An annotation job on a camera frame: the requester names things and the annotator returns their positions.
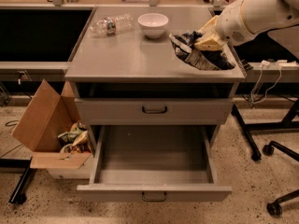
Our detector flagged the blue chip bag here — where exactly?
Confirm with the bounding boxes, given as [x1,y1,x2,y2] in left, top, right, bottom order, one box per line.
[169,31,235,71]

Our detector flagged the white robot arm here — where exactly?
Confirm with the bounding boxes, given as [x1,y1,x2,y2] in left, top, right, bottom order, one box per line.
[194,0,299,51]

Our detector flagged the grey drawer cabinet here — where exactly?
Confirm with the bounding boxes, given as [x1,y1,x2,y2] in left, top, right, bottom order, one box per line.
[64,6,247,147]

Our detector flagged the closed grey upper drawer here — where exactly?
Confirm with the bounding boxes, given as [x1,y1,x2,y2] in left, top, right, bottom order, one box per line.
[75,98,233,125]

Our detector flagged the open grey middle drawer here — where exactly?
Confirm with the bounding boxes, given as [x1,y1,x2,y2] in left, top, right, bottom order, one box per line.
[77,125,232,203]

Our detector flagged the white ceramic bowl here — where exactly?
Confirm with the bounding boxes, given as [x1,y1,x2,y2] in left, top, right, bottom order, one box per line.
[137,13,169,38]

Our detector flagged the clear plastic water bottle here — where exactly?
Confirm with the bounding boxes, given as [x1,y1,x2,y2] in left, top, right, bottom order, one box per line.
[90,13,134,37]

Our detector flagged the snack bags in box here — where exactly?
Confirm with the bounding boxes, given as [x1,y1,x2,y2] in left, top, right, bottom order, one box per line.
[57,121,92,154]

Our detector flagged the brown cardboard box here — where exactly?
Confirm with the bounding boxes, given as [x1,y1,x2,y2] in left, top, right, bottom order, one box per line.
[12,80,93,179]

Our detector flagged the black chair base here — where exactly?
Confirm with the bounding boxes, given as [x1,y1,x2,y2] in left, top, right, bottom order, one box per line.
[262,140,299,217]

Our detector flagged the black left stand foot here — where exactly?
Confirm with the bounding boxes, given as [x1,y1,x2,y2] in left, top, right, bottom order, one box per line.
[0,158,32,204]

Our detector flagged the white cables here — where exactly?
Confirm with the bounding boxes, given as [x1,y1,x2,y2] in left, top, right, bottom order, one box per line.
[249,59,298,105]

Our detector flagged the black table leg frame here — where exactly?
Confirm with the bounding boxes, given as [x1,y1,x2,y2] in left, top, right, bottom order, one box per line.
[232,100,299,161]

